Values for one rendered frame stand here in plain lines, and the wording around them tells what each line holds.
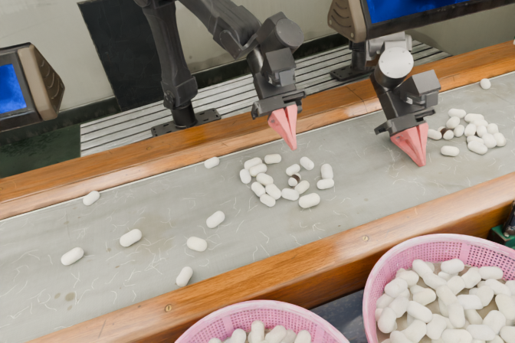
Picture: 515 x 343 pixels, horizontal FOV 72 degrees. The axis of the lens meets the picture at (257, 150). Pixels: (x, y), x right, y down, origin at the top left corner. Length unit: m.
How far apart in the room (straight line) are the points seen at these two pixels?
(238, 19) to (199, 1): 0.09
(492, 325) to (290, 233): 0.29
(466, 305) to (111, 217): 0.60
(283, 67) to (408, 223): 0.32
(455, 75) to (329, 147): 0.41
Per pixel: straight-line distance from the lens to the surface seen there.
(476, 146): 0.81
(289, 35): 0.64
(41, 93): 0.43
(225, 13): 0.72
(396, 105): 0.71
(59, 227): 0.78
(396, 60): 0.68
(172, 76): 0.93
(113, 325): 0.57
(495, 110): 0.96
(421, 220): 0.62
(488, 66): 1.11
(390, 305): 0.55
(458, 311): 0.57
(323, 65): 1.29
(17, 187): 0.90
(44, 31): 2.59
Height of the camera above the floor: 1.22
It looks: 37 degrees down
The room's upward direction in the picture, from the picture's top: 9 degrees counter-clockwise
